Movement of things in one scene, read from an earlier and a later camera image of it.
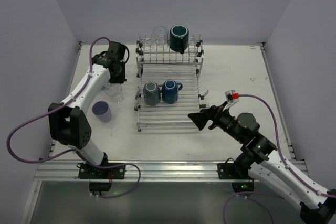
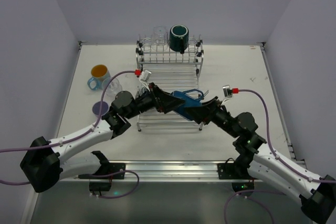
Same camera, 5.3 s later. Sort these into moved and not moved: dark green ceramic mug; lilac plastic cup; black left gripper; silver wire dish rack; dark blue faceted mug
Moved: black left gripper; dark blue faceted mug
Not moved: silver wire dish rack; lilac plastic cup; dark green ceramic mug
